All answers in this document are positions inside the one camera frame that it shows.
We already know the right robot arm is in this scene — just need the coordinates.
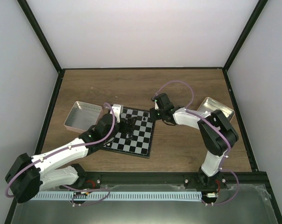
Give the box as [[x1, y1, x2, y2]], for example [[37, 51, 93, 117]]
[[150, 93, 239, 188]]

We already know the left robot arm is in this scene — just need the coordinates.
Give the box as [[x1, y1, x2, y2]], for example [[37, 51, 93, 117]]
[[5, 113, 137, 203]]

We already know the pink square tin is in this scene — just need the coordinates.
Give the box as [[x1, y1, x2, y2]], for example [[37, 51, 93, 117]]
[[64, 101, 103, 133]]

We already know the black white chessboard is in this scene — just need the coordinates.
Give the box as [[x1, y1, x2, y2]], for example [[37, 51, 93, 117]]
[[103, 107, 155, 158]]

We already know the gold square tin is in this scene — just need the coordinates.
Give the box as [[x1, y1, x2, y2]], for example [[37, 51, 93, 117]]
[[197, 97, 235, 121]]

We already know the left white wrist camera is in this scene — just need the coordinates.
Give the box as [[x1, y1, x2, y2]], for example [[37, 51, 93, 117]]
[[112, 104, 123, 123]]

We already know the light blue slotted cable duct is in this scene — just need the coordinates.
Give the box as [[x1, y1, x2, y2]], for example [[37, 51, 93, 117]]
[[32, 191, 202, 202]]

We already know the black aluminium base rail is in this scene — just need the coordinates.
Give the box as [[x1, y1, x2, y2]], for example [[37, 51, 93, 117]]
[[70, 171, 269, 190]]

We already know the black frame post left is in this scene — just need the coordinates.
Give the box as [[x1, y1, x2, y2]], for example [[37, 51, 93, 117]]
[[16, 0, 62, 73]]

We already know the black frame post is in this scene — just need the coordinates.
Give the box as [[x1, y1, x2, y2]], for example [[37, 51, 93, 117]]
[[224, 0, 268, 70], [16, 0, 62, 73]]

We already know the black frame post right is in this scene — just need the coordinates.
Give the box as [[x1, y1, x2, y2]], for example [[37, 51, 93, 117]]
[[224, 0, 268, 70]]

